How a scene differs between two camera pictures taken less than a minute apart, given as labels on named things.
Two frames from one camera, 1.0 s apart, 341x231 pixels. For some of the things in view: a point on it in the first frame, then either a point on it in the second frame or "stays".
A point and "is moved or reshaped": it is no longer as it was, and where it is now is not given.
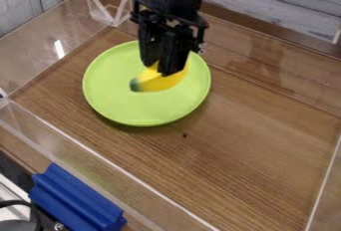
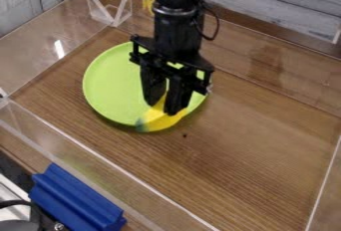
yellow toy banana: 152,81 is moved or reshaped
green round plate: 108,78 stays
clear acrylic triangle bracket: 107,12 stays
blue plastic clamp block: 72,203 stays
